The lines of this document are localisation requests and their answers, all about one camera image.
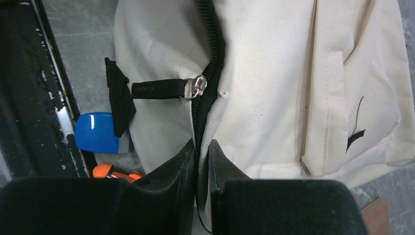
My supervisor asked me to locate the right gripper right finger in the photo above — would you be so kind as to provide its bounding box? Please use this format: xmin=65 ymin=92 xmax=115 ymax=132
xmin=208 ymin=140 xmax=367 ymax=235

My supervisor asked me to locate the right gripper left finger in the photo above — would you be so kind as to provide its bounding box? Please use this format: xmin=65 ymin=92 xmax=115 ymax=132
xmin=0 ymin=141 xmax=194 ymax=235

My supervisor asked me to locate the beige canvas backpack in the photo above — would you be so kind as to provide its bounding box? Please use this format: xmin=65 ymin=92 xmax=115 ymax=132
xmin=104 ymin=0 xmax=415 ymax=208

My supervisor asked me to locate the orange pencil sharpener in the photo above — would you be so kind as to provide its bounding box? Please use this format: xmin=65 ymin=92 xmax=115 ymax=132
xmin=92 ymin=163 xmax=143 ymax=183

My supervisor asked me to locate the blue eraser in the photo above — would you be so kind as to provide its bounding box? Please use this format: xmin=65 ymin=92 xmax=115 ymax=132
xmin=74 ymin=112 xmax=130 ymax=154

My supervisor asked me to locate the wooden board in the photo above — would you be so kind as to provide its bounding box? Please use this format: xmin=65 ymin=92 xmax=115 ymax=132
xmin=360 ymin=197 xmax=392 ymax=235

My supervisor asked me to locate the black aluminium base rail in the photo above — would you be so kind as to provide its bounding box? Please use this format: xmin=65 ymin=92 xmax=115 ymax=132
xmin=0 ymin=0 xmax=90 ymax=178

